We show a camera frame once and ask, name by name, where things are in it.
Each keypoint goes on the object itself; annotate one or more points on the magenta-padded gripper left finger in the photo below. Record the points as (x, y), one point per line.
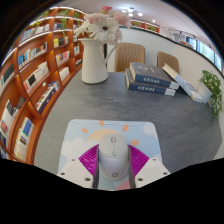
(75, 173)

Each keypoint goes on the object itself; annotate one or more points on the tan upholstered chair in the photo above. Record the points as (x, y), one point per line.
(130, 56)
(168, 60)

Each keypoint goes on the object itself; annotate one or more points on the ceiling lights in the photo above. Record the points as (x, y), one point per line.
(131, 12)

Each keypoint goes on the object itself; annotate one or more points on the window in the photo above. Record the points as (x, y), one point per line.
(206, 51)

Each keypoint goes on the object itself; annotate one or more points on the blue and white book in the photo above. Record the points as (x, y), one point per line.
(196, 96)

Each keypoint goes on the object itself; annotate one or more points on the orange wooden shelf unit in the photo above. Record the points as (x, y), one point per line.
(30, 80)

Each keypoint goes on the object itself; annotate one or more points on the pastel cartoon print mouse pad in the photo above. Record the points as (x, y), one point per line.
(83, 133)

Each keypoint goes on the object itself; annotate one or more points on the green plant in white pot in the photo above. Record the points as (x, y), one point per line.
(213, 88)

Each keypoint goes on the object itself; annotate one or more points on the white pitcher vase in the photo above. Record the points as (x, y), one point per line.
(93, 63)

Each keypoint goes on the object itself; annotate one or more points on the light grey computer mouse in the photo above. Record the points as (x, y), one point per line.
(113, 160)

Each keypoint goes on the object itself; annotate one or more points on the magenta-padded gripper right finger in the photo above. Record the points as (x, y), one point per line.
(151, 171)

